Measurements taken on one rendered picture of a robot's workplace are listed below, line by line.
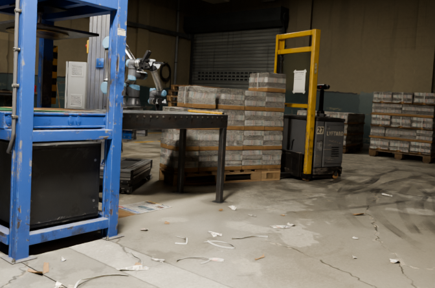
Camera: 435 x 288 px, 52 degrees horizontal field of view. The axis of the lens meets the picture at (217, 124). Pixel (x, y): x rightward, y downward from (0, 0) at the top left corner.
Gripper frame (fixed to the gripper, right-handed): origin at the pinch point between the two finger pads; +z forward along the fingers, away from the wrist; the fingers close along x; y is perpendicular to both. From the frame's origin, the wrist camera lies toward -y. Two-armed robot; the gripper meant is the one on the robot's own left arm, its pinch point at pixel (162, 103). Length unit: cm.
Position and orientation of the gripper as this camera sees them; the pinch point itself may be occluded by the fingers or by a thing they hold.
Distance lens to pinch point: 504.9
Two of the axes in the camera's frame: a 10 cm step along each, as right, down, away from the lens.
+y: 0.6, -10.0, -0.5
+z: 5.1, 0.7, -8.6
